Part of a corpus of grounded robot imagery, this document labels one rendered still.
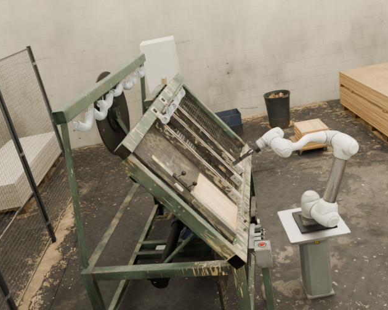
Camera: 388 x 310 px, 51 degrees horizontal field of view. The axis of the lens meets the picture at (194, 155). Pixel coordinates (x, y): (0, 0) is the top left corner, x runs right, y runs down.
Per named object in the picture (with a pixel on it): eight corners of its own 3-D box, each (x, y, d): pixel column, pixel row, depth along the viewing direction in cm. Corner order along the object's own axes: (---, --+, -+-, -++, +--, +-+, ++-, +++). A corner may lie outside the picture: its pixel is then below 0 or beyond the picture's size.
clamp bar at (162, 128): (236, 204, 381) (255, 189, 371) (142, 117, 358) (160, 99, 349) (236, 198, 390) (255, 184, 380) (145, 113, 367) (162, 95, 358)
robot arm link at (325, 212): (323, 218, 346) (339, 231, 327) (307, 218, 340) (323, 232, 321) (347, 131, 322) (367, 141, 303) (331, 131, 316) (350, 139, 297)
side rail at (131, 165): (225, 261, 314) (236, 253, 310) (119, 166, 293) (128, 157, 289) (226, 256, 319) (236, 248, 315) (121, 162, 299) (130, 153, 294)
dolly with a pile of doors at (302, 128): (331, 151, 649) (330, 128, 634) (299, 157, 651) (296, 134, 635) (319, 138, 706) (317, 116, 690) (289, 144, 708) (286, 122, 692)
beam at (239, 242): (236, 270, 316) (247, 263, 312) (225, 261, 314) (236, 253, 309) (245, 154, 515) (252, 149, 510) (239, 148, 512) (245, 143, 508)
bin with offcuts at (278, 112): (296, 127, 774) (293, 94, 749) (270, 131, 775) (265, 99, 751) (289, 119, 821) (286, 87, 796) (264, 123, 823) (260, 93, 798)
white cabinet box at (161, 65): (195, 151, 758) (173, 39, 679) (164, 156, 760) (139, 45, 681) (193, 139, 814) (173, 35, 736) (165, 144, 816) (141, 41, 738)
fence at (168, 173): (233, 237, 334) (236, 235, 333) (148, 160, 316) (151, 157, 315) (233, 234, 339) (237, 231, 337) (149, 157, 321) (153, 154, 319)
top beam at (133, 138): (124, 161, 291) (132, 152, 287) (113, 152, 289) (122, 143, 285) (178, 83, 489) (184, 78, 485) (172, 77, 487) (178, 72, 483)
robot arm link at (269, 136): (258, 134, 309) (266, 142, 298) (275, 122, 308) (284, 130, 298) (264, 143, 315) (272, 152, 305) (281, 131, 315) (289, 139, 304)
